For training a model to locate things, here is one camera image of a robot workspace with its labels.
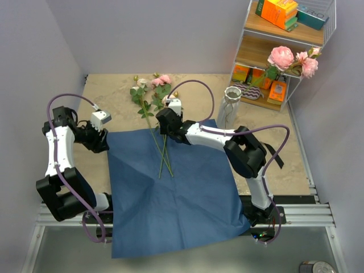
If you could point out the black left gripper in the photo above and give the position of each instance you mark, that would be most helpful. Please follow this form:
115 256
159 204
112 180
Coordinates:
99 143

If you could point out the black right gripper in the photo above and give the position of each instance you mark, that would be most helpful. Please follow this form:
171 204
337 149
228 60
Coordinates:
164 131

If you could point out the blue wrapping paper sheet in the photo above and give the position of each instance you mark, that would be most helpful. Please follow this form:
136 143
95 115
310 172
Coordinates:
198 206

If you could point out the black ribbon with gold lettering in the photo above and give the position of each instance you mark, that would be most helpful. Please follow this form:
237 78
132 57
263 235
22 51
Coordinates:
276 158

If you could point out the pink rose stem with buds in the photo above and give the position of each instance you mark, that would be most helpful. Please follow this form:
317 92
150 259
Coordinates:
304 64

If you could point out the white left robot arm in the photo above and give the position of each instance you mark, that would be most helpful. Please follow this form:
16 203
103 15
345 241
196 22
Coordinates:
62 179

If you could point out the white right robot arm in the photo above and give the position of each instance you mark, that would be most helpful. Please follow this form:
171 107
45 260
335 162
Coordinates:
245 153

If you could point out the white ribbed ceramic vase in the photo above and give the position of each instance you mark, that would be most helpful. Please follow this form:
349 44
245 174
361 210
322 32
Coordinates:
228 108

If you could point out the peach rose stem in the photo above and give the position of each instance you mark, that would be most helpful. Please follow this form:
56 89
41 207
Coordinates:
165 159

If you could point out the pink rose stem middle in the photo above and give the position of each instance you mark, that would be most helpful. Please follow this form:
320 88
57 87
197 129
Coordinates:
161 87

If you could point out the purple wavy patterned pouch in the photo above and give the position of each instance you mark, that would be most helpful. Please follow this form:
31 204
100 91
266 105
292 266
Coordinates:
249 92

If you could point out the orange packet bottom shelf left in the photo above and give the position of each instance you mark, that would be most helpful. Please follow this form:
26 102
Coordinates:
240 73

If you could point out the orange packet shelf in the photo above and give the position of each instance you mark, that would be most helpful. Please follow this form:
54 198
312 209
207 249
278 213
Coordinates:
240 73
277 92

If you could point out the orange box bottom shelf middle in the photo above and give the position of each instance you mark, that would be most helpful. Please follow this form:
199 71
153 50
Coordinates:
263 78

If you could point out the orange packet bottom shelf right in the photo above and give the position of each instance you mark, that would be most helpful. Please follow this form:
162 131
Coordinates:
277 92

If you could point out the orange box on top shelf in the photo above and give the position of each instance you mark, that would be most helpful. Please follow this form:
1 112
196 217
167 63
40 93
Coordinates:
275 11

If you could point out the stacked colourful sponges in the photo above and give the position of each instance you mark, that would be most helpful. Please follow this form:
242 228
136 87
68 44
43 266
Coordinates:
290 20

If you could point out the teal box on top shelf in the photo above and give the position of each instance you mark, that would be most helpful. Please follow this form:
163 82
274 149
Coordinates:
311 18

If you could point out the metal tin can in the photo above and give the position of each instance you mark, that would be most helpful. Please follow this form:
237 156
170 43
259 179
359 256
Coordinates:
316 267

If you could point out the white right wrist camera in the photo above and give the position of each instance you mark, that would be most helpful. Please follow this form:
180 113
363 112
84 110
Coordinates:
175 105

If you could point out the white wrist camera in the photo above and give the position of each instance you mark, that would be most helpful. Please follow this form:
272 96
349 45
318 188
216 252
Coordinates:
175 105
99 118

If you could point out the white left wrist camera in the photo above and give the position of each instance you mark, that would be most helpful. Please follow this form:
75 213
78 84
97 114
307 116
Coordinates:
99 118

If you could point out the white wire wooden shelf rack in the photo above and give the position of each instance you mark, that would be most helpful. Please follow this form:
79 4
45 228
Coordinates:
259 37

